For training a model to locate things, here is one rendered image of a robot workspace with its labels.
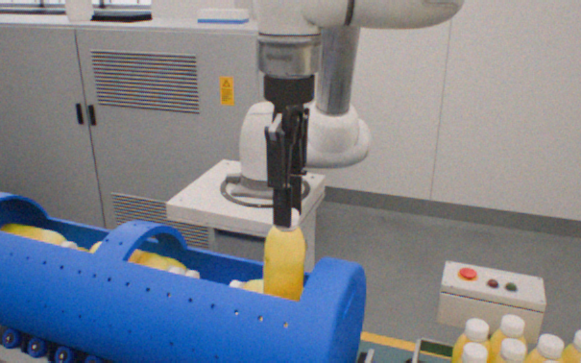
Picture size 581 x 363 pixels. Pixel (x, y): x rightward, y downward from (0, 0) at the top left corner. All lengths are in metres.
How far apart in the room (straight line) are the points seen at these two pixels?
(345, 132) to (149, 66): 1.54
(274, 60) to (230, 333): 0.43
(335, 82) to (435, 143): 2.36
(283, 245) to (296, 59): 0.30
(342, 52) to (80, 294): 0.85
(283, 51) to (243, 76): 1.84
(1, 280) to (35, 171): 2.49
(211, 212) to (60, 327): 0.60
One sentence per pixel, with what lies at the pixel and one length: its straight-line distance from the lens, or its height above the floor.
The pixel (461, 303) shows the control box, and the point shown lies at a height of 1.06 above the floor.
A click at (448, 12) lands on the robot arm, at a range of 0.74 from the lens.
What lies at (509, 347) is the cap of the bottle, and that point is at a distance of 0.98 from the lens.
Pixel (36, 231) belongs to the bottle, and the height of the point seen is 1.14.
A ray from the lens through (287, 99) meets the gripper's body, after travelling 0.71.
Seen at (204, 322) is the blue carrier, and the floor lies 1.17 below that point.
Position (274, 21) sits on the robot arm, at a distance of 0.69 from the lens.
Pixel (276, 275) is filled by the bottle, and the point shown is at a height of 1.23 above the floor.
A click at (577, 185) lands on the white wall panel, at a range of 3.84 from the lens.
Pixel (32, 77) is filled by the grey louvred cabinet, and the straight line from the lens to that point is 3.35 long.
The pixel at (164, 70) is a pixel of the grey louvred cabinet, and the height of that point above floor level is 1.23.
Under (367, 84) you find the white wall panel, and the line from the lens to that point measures 3.66.
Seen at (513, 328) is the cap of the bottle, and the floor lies 1.09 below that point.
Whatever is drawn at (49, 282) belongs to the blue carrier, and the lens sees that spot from 1.04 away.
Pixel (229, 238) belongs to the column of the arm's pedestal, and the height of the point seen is 0.93.
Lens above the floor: 1.69
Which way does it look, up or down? 23 degrees down
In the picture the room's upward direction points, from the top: straight up
